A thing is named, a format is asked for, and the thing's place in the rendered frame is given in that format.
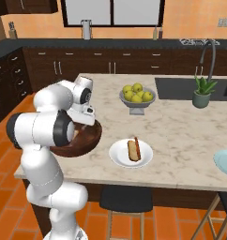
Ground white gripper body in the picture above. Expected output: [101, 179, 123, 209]
[68, 109, 98, 128]

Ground brown wooden bowl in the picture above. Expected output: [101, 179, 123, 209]
[49, 119, 103, 158]

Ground white plate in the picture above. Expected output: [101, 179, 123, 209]
[108, 138, 154, 170]

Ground grey fruit bowl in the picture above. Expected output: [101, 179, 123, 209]
[118, 86, 157, 116]

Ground tan bun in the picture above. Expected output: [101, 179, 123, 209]
[127, 140, 141, 162]

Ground red-brown sausage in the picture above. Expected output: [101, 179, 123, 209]
[133, 136, 142, 160]

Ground light blue plate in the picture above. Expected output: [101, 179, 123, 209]
[213, 148, 227, 178]

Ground yellow-green apple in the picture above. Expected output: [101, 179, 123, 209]
[131, 82, 144, 93]
[130, 94, 144, 104]
[122, 84, 133, 95]
[123, 90, 135, 102]
[141, 91, 154, 103]

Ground dark brown lower cupboards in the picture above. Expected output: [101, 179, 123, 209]
[22, 46, 227, 92]

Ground dark brown drawer cupboards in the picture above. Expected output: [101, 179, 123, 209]
[0, 47, 34, 129]

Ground grey paper towel holder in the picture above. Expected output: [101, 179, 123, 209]
[80, 19, 93, 41]

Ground black stool with wooden legs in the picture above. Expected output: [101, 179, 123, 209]
[189, 190, 227, 240]
[98, 184, 154, 240]

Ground dark sink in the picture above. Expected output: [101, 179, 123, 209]
[154, 77, 227, 102]

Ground black-framed window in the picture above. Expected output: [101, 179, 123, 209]
[60, 0, 166, 28]

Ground knife block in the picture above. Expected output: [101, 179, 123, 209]
[8, 21, 19, 40]

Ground green plant in grey pot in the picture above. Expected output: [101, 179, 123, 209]
[191, 76, 219, 110]

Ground patterned black-white tray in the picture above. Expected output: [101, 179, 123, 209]
[179, 37, 221, 48]

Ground grey curved tap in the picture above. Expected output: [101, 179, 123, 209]
[194, 38, 218, 84]

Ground dark brown wall cupboard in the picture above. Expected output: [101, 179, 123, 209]
[0, 0, 59, 18]

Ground grey wall socket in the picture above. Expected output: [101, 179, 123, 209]
[217, 17, 227, 28]

